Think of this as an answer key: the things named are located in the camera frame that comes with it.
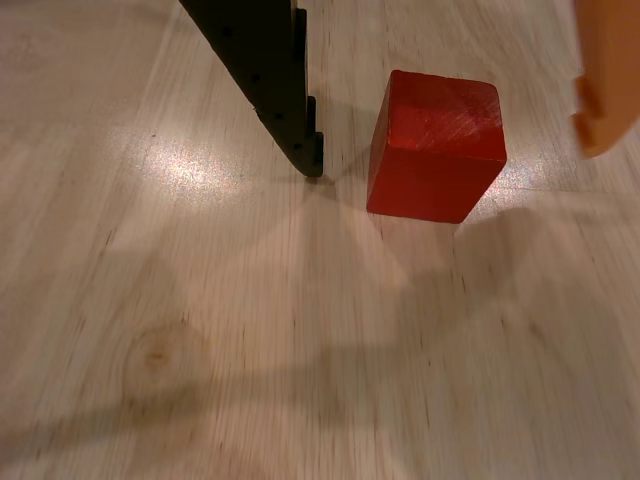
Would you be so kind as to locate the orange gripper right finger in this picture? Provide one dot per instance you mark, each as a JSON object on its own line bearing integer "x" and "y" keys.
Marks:
{"x": 612, "y": 75}

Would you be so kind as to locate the red wooden cube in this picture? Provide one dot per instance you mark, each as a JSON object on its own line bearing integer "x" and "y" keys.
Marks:
{"x": 435, "y": 160}

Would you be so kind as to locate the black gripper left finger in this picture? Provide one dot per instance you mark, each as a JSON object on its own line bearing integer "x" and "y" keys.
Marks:
{"x": 270, "y": 75}

